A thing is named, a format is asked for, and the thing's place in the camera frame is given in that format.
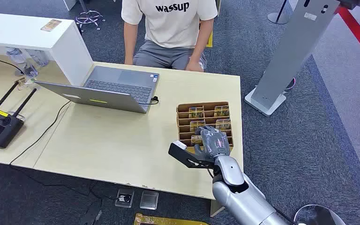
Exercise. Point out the closed metal floor socket box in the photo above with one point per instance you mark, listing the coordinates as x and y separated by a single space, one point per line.
149 200

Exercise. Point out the chrome chair base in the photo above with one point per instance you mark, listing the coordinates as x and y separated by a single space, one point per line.
89 17

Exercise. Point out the stanchion round base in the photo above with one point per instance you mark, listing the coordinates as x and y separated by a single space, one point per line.
277 17

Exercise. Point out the grey kiosk stand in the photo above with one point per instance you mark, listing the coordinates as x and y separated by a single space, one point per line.
291 52

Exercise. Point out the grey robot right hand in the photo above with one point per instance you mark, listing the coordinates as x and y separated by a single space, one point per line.
214 143

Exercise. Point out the person's left forearm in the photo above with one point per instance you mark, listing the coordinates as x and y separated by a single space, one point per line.
202 40

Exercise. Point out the person's right forearm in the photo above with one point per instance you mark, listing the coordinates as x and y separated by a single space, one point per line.
129 43

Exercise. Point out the red barrier belt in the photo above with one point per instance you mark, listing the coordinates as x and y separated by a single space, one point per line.
358 34

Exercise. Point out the grey open laptop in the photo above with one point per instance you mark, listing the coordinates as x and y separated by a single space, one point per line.
118 85

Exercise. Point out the clear plastic water bottle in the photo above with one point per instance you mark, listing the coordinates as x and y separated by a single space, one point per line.
40 57
20 60

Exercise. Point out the white reception counter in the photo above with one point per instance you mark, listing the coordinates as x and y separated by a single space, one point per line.
24 31

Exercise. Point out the gold printed card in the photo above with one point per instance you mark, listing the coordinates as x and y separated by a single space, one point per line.
195 140
221 110
196 125
224 124
196 112

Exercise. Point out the yellow floor marking plate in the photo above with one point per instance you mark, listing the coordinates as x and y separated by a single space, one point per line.
164 221

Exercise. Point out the person's right hand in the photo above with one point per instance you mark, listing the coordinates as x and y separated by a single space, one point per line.
128 61

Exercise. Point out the person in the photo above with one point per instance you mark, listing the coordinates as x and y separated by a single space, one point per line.
170 28

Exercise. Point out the brown printed card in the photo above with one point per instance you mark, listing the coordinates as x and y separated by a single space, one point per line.
51 25

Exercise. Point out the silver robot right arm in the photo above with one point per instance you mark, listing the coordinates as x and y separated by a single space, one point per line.
245 198

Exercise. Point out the floor socket box with plug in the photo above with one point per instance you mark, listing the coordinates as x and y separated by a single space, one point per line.
124 197

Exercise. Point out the cardboard card holder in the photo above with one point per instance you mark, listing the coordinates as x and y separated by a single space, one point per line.
183 128

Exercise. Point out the person's left hand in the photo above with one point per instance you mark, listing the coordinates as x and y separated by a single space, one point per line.
194 66

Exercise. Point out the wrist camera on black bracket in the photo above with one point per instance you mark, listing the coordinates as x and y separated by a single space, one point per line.
186 156

